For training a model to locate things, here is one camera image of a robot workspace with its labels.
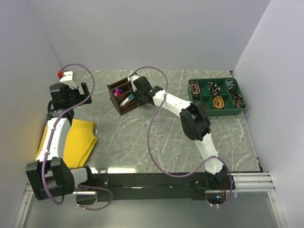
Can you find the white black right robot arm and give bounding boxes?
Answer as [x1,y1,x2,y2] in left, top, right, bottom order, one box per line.
[128,75,233,189]

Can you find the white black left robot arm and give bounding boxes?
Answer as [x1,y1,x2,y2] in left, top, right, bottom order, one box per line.
[26,83,95,200]

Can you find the brown wooden desk organizer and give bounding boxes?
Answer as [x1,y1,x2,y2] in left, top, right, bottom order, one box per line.
[107,77,138,115]

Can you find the yellow folded cloth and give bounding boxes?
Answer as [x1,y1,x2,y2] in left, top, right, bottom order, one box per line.
[47,118,97,169]

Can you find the pink black rolled band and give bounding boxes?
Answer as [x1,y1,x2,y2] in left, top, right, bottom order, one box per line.
[190,81,200,96]

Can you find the black white rolled band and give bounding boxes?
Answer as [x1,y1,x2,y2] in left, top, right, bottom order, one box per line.
[208,81,220,95]

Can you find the yellow rolled band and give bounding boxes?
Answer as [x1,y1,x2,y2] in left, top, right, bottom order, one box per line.
[212,96,225,110]

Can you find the green compartment tray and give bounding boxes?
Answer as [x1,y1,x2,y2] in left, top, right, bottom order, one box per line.
[188,77,246,116]

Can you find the grey crumpled item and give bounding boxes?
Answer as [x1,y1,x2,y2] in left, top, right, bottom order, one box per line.
[226,79,238,94]

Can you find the brown black rolled band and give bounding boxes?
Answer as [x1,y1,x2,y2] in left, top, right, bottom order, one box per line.
[231,93,244,109]

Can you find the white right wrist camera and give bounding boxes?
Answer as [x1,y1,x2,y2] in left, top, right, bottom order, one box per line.
[127,74,139,92]

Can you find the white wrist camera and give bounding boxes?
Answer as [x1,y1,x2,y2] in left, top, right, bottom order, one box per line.
[57,71,78,90]
[127,74,139,92]

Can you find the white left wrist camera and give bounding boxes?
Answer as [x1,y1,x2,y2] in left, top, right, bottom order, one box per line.
[57,71,78,90]

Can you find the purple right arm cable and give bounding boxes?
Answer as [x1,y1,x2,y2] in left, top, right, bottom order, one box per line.
[129,66,233,209]

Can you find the black base frame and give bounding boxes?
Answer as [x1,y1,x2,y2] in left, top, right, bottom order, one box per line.
[84,172,236,200]

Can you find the aluminium rail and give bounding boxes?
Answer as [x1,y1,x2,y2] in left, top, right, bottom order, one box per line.
[26,173,274,201]

